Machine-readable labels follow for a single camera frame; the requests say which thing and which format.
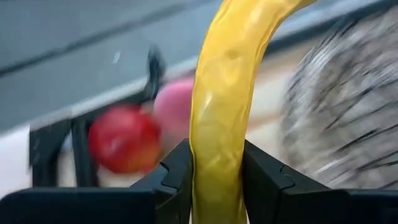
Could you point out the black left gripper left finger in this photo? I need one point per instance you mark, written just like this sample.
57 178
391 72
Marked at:
93 205

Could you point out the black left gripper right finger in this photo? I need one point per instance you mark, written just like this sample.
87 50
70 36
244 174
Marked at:
311 205

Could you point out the red apple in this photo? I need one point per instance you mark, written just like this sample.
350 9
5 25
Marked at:
124 140

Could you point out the pink peach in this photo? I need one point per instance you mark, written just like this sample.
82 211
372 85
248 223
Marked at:
174 105

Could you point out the yellow banana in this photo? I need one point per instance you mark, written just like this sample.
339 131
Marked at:
220 109

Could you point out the round woven mat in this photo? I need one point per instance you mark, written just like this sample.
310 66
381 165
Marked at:
342 109

